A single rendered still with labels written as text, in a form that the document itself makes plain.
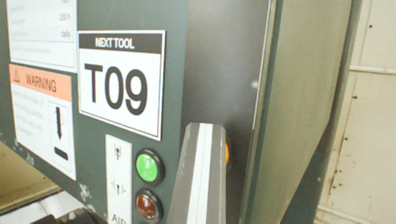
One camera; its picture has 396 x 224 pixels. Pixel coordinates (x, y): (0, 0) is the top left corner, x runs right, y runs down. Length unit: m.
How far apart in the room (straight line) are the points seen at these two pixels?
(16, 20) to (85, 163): 0.19
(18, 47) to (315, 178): 0.82
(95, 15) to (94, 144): 0.11
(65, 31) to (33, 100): 0.11
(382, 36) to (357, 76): 0.17
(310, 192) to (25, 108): 0.80
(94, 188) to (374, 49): 1.08
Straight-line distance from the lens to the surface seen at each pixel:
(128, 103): 0.17
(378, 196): 1.26
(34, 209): 1.65
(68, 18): 0.24
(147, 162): 0.16
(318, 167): 0.85
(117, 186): 0.21
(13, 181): 1.58
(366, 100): 1.15
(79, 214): 0.49
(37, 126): 0.33
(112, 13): 0.19
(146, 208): 0.18
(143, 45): 0.16
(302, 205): 0.91
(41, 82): 0.30
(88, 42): 0.21
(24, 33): 0.33
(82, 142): 0.24
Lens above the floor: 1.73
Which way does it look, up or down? 13 degrees down
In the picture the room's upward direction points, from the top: 5 degrees clockwise
